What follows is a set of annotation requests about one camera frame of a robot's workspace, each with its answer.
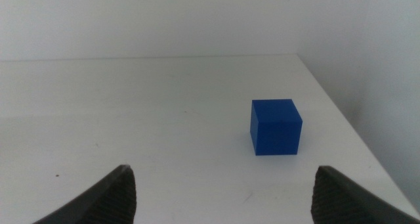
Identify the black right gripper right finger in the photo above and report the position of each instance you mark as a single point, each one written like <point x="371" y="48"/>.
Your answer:
<point x="338" y="201"/>

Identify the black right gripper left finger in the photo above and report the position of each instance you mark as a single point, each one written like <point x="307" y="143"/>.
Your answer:
<point x="111" y="201"/>

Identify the blue cube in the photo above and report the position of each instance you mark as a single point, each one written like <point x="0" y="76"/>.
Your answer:
<point x="277" y="128"/>

